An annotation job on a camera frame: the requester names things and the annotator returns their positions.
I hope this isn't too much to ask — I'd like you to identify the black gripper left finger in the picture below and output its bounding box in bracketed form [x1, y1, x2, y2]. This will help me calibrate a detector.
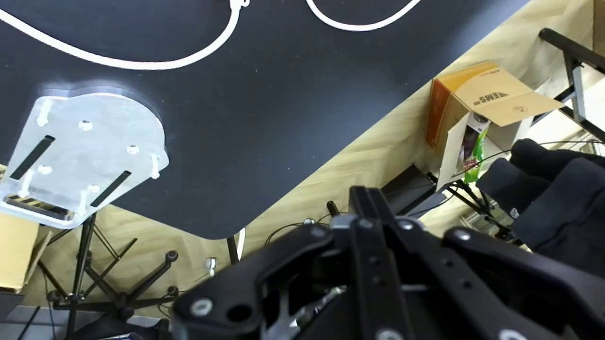
[170, 184, 389, 340]

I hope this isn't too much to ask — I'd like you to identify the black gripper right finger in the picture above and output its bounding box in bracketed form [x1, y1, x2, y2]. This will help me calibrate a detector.
[370, 184, 605, 340]

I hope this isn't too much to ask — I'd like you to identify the black hanging cloth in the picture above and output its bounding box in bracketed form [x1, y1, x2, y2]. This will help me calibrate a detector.
[476, 137, 605, 279]

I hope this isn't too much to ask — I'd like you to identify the black tripod stand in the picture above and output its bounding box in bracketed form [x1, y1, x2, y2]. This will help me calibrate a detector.
[35, 211, 183, 332]

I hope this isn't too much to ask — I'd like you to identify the open cardboard box orange side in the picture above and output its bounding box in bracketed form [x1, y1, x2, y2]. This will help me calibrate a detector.
[423, 60, 567, 192]

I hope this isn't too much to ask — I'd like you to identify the white cup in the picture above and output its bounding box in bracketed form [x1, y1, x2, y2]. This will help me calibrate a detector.
[0, 82, 171, 231]

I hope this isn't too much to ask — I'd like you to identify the black backdrop stand pole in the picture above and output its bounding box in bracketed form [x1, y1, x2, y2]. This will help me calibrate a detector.
[536, 26, 605, 143]

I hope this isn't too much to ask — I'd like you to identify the white appliance cable with plug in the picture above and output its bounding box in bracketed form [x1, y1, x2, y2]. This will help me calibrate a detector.
[0, 0, 423, 71]

